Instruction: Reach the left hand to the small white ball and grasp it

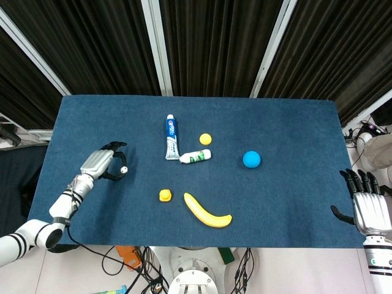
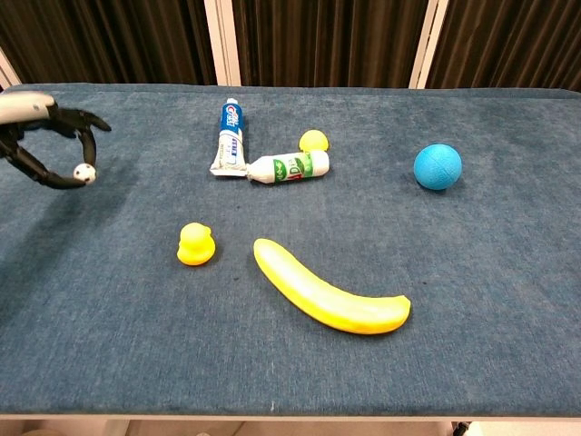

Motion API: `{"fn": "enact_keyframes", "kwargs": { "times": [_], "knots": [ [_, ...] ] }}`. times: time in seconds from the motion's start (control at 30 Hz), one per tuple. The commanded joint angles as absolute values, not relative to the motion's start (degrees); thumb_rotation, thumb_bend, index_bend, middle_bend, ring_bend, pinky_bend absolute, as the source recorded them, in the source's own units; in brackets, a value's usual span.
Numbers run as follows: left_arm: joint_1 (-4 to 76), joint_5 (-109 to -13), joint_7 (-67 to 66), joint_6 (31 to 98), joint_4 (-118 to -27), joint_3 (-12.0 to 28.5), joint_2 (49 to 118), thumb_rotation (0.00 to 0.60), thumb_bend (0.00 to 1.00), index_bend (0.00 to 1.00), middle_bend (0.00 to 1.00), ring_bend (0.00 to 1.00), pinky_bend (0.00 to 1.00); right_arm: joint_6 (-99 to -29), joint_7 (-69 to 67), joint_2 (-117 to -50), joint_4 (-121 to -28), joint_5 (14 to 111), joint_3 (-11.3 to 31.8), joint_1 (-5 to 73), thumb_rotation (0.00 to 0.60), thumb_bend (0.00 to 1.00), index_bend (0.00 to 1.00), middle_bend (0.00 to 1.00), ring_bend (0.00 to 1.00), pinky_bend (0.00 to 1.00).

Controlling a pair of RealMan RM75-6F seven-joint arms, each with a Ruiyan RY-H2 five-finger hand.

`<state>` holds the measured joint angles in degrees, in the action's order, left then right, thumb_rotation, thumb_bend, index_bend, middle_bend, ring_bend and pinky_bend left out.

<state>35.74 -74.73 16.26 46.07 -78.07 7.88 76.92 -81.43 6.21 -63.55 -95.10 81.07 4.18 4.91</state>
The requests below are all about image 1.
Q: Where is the orange box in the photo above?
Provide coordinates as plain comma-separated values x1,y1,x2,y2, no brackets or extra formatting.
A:
115,246,142,271

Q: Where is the blue table cloth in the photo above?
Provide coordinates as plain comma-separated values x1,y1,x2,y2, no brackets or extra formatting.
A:
26,94,367,249

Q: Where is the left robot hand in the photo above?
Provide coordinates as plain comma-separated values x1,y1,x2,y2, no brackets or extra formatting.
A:
79,141,129,181

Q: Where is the blue white toothpaste tube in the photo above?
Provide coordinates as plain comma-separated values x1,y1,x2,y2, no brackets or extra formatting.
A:
165,114,181,161

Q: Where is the green block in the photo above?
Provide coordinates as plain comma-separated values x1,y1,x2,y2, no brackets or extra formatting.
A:
217,247,236,265

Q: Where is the beige bag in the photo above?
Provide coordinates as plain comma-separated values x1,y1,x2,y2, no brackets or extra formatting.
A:
356,131,392,173

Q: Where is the yellow banana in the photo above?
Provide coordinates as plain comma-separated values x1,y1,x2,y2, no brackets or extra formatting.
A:
183,192,233,228

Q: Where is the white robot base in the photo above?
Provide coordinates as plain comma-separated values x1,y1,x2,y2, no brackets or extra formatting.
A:
153,246,236,294

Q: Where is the blue ball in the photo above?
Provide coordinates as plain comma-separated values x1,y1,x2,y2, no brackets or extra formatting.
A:
242,150,262,169

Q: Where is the white green small bottle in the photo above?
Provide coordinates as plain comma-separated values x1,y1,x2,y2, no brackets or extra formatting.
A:
178,149,212,164

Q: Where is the black cable bundle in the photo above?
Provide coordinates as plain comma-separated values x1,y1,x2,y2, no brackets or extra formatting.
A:
234,247,254,294

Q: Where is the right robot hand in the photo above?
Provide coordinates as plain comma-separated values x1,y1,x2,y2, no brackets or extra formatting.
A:
330,168,392,239

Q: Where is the white frame post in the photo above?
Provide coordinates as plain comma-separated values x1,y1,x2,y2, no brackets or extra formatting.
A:
141,0,174,96
0,8,72,96
338,89,392,135
249,0,298,99

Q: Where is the black corrugated hose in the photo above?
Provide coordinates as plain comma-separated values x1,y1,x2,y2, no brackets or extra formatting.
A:
0,122,21,146

